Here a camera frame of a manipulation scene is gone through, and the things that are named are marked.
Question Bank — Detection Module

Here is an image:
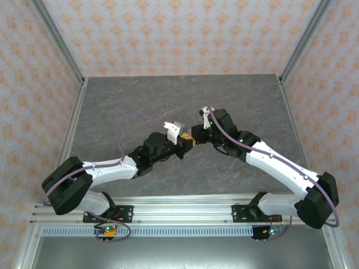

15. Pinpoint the slotted grey cable duct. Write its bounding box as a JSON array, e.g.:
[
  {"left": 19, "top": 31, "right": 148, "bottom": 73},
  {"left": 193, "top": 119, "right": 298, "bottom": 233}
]
[{"left": 41, "top": 226, "right": 281, "bottom": 238}]

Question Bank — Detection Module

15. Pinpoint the aluminium lower frame bar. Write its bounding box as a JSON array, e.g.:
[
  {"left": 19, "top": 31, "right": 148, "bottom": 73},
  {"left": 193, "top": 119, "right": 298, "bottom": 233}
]
[
  {"left": 322, "top": 226, "right": 348, "bottom": 269},
  {"left": 15, "top": 224, "right": 43, "bottom": 269}
]

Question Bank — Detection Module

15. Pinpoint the grey metal lower panel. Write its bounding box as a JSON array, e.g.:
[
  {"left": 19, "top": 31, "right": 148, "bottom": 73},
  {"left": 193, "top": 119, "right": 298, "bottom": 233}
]
[{"left": 27, "top": 236, "right": 337, "bottom": 269}]

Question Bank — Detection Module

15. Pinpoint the long aluminium base rail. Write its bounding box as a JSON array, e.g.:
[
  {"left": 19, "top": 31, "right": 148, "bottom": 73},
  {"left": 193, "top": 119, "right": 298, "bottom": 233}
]
[{"left": 30, "top": 195, "right": 339, "bottom": 226}]

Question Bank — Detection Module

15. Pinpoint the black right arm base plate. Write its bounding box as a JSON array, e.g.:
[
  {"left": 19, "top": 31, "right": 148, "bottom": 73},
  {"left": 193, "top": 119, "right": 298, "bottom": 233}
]
[{"left": 231, "top": 204, "right": 255, "bottom": 224}]

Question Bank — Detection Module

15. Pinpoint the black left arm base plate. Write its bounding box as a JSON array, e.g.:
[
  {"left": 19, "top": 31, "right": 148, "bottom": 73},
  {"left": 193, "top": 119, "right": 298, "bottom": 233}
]
[{"left": 82, "top": 205, "right": 135, "bottom": 224}]

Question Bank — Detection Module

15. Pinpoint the aluminium table side rail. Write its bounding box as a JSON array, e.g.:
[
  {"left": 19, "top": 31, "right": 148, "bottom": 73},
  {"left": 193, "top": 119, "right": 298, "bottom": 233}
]
[
  {"left": 54, "top": 77, "right": 89, "bottom": 169},
  {"left": 277, "top": 75, "right": 319, "bottom": 177}
]

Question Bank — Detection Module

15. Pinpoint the aluminium corner post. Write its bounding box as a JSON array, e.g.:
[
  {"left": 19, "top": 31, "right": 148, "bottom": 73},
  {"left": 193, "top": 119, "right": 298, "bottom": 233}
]
[
  {"left": 279, "top": 0, "right": 335, "bottom": 85},
  {"left": 29, "top": 0, "right": 86, "bottom": 86}
]

